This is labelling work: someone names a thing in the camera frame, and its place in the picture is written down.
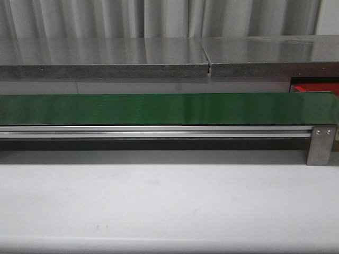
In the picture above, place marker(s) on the right grey stone slab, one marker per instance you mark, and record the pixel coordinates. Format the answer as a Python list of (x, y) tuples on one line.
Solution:
[(283, 56)]

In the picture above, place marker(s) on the grey stone slab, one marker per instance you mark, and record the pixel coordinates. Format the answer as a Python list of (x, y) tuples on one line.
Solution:
[(97, 58), (283, 56)]

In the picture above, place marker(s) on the left grey stone slab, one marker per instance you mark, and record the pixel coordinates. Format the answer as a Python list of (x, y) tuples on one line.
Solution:
[(97, 58)]

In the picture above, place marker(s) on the green conveyor belt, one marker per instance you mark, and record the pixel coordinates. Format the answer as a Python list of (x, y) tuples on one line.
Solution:
[(167, 109)]

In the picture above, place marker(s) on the red plastic tray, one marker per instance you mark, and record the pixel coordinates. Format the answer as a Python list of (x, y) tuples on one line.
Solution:
[(316, 87)]

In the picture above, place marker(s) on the steel conveyor support bracket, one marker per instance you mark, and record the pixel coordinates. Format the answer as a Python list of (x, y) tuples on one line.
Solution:
[(322, 139)]

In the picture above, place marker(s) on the aluminium conveyor side rail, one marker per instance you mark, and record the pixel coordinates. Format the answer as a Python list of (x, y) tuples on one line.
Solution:
[(155, 131)]

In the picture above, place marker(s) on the grey pleated curtain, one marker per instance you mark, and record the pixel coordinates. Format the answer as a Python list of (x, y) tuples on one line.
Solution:
[(156, 19)]

